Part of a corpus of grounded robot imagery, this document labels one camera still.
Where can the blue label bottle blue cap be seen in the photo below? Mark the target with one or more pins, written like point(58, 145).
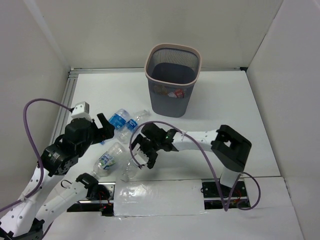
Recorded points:
point(118, 120)

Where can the aluminium table rail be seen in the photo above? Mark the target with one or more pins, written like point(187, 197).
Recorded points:
point(77, 71)
point(67, 98)

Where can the red label water bottle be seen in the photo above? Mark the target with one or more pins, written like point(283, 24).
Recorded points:
point(178, 93)

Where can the grey mesh waste bin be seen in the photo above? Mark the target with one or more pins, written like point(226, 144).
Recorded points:
point(177, 67)

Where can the shiny plastic tape sheet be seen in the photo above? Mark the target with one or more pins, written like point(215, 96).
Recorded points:
point(158, 198)

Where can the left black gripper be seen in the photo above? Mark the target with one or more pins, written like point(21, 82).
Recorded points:
point(100, 130)

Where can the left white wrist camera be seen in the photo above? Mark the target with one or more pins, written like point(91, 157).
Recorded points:
point(81, 110)

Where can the back aluminium table rail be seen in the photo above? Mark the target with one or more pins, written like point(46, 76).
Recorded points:
point(77, 71)

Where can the clear bottle blue label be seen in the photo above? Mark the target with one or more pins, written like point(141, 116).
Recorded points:
point(124, 134)

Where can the green label crushed bottle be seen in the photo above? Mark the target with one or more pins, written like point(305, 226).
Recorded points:
point(109, 161)

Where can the left aluminium table rail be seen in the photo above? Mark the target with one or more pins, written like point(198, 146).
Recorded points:
point(67, 98)

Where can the clear unlabelled plastic bottle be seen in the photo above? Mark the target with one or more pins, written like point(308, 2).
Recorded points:
point(129, 170)

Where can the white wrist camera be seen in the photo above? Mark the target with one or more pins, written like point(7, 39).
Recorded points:
point(81, 110)
point(140, 157)

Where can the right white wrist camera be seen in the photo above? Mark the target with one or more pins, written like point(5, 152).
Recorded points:
point(140, 157)

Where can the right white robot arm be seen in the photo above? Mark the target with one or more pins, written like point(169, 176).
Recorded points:
point(229, 146)

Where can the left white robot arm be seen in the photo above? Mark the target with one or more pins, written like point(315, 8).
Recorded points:
point(32, 215)

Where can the orange juice bottle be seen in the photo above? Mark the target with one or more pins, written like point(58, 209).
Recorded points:
point(160, 90)

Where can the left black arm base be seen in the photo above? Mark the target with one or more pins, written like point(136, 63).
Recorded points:
point(102, 202)

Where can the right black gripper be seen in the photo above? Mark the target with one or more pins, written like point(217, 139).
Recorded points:
point(152, 158)

